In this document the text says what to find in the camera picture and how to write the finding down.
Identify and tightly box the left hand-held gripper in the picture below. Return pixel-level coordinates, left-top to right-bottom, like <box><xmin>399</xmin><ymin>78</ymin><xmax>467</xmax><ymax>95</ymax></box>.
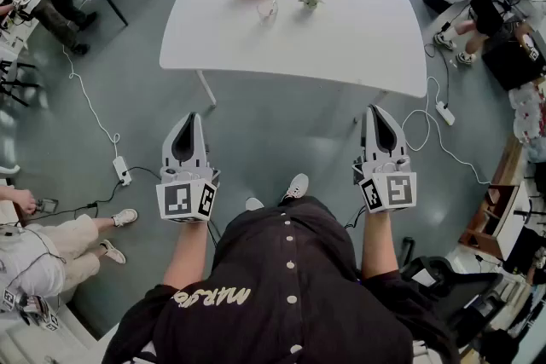
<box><xmin>155</xmin><ymin>112</ymin><xmax>221</xmax><ymax>223</ymax></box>

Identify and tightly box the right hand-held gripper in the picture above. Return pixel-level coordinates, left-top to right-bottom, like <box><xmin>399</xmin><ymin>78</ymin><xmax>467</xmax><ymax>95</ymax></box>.
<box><xmin>351</xmin><ymin>104</ymin><xmax>417</xmax><ymax>213</ymax></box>

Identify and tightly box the clear glass cup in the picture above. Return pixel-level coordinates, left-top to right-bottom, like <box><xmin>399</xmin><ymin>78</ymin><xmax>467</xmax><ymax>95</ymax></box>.
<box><xmin>256</xmin><ymin>0</ymin><xmax>280</xmax><ymax>25</ymax></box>

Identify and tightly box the person's left forearm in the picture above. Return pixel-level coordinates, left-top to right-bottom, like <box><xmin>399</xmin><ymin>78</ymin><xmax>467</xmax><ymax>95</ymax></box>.
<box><xmin>162</xmin><ymin>218</ymin><xmax>215</xmax><ymax>292</ymax></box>

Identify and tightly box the person's right forearm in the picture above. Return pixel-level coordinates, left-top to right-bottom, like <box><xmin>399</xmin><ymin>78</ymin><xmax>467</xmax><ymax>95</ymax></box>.
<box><xmin>360</xmin><ymin>208</ymin><xmax>401</xmax><ymax>280</ymax></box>

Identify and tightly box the white table leg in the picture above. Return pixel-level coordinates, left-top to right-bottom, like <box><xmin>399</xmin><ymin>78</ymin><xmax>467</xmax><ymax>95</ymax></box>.
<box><xmin>195</xmin><ymin>69</ymin><xmax>218</xmax><ymax>108</ymax></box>

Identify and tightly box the white power strip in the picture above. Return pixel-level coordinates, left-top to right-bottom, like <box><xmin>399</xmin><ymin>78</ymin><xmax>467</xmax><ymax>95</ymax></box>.
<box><xmin>434</xmin><ymin>101</ymin><xmax>456</xmax><ymax>126</ymax></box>
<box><xmin>112</xmin><ymin>155</ymin><xmax>133</xmax><ymax>187</ymax></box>

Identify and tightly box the person's right white shoe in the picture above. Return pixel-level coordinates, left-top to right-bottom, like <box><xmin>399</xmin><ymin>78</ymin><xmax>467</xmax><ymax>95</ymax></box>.
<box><xmin>281</xmin><ymin>172</ymin><xmax>310</xmax><ymax>202</ymax></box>

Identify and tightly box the wooden shelf unit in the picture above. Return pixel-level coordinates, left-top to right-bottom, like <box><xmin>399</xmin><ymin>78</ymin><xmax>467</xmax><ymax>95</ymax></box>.
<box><xmin>458</xmin><ymin>131</ymin><xmax>526</xmax><ymax>262</ymax></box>

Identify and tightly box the black square case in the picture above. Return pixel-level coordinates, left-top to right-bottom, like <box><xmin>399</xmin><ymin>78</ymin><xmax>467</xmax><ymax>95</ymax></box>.
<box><xmin>481</xmin><ymin>29</ymin><xmax>546</xmax><ymax>93</ymax></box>

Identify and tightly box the black office chair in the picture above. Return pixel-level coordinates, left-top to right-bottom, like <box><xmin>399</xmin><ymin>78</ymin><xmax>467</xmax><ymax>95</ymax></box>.
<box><xmin>399</xmin><ymin>235</ymin><xmax>505</xmax><ymax>349</ymax></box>

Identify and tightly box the person's black buttoned shirt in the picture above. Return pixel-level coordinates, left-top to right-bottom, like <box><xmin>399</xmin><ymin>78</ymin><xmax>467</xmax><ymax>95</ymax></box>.
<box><xmin>102</xmin><ymin>195</ymin><xmax>461</xmax><ymax>364</ymax></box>

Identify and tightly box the white power cable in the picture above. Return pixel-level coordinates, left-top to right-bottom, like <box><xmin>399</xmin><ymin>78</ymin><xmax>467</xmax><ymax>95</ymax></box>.
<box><xmin>400</xmin><ymin>76</ymin><xmax>491</xmax><ymax>186</ymax></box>
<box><xmin>61</xmin><ymin>45</ymin><xmax>121</xmax><ymax>159</ymax></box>

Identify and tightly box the black power cable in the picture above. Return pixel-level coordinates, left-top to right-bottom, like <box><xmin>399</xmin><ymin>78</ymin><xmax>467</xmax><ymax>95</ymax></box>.
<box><xmin>25</xmin><ymin>165</ymin><xmax>162</xmax><ymax>223</ymax></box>

